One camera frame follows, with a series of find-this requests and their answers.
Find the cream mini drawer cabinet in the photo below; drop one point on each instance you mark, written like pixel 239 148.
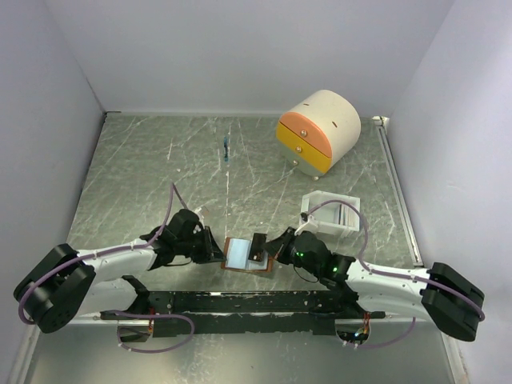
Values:
pixel 316 133

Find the blue mark on table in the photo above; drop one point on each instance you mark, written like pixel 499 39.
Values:
pixel 226 147

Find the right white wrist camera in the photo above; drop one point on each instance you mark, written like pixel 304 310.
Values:
pixel 308 223

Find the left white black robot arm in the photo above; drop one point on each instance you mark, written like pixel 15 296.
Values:
pixel 70 283

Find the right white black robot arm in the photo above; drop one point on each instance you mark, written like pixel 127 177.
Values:
pixel 438 294

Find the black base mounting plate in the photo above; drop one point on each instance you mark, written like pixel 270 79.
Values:
pixel 315 311

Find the brown leather card holder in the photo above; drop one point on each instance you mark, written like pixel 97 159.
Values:
pixel 236 251

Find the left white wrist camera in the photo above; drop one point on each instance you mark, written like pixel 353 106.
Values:
pixel 202 212

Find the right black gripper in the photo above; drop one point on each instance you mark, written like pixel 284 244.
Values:
pixel 278 247

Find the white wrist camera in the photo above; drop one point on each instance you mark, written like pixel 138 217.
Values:
pixel 308 223
pixel 202 212

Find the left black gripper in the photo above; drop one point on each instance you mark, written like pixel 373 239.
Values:
pixel 211 251

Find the black credit card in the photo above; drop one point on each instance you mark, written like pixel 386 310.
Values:
pixel 256 251

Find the white plastic card tray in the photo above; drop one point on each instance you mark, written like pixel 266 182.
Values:
pixel 324 206

